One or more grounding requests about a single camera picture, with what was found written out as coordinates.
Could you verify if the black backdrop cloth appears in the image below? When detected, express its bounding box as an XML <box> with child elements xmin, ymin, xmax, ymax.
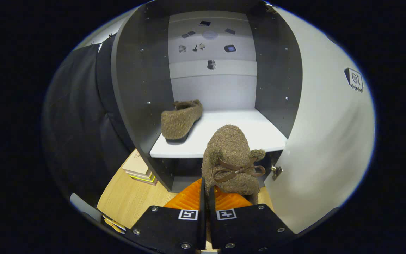
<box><xmin>43</xmin><ymin>34</ymin><xmax>135</xmax><ymax>208</ymax></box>

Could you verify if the brown fuzzy shoe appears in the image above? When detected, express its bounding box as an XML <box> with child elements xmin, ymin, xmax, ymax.
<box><xmin>202</xmin><ymin>124</ymin><xmax>266</xmax><ymax>205</ymax></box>
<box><xmin>161</xmin><ymin>99</ymin><xmax>203</xmax><ymax>140</ymax></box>

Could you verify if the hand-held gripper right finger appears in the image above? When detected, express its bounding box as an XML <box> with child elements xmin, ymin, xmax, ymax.
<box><xmin>208</xmin><ymin>185</ymin><xmax>297</xmax><ymax>254</ymax></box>

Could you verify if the grey flat object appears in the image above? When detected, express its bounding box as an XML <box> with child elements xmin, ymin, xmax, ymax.
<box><xmin>70</xmin><ymin>193</ymin><xmax>103</xmax><ymax>223</ymax></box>

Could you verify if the dark grey shoe cabinet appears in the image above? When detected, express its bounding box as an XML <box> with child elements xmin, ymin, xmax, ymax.
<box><xmin>111</xmin><ymin>2</ymin><xmax>304</xmax><ymax>193</ymax></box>

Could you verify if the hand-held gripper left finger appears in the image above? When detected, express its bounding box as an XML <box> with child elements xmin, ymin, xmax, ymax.
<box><xmin>125</xmin><ymin>177</ymin><xmax>206</xmax><ymax>254</ymax></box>

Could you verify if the yellow and white object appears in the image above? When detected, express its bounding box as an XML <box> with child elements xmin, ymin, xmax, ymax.
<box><xmin>103</xmin><ymin>215</ymin><xmax>127</xmax><ymax>234</ymax></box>

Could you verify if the stack of books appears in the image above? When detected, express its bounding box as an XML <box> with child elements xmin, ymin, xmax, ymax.
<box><xmin>122</xmin><ymin>148</ymin><xmax>158</xmax><ymax>186</ymax></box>

